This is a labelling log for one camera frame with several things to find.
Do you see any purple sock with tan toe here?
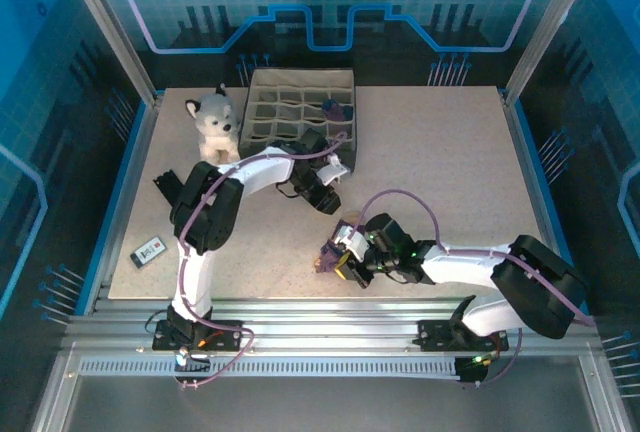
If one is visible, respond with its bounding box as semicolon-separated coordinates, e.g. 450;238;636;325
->
313;209;364;276

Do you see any purple sock with orange cuff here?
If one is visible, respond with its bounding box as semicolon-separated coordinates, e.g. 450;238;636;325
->
321;99;355;124

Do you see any grey fabric divider box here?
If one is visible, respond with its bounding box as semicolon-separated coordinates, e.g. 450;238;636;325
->
237;67;359;173

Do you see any grey white husky plush toy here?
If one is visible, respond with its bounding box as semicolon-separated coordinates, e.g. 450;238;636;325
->
185;82;241;163

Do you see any grey metal platform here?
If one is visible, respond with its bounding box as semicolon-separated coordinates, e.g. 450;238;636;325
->
29;346;634;432

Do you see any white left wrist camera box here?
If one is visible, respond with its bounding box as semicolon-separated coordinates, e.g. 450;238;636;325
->
316;153;350;187

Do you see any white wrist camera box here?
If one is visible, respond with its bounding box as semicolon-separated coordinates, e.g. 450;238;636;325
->
316;153;350;187
332;228;372;262

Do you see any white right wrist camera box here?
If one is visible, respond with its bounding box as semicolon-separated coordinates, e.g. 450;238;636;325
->
332;228;372;262

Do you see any long aluminium frame beam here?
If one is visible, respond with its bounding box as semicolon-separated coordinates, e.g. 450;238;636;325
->
59;295;601;353

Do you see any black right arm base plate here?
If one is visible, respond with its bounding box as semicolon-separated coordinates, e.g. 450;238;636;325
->
417;319;510;353

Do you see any slotted grey cable duct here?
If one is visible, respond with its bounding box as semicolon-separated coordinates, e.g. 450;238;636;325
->
77;357;464;379

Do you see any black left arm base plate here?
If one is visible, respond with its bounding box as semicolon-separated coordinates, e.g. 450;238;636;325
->
152;319;245;353

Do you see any aluminium side rail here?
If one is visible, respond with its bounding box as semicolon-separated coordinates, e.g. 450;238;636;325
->
82;94;164;316
501;91;591;316

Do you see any aluminium frame post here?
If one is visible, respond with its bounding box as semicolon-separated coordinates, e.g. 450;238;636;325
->
502;0;604;104
54;0;162;104

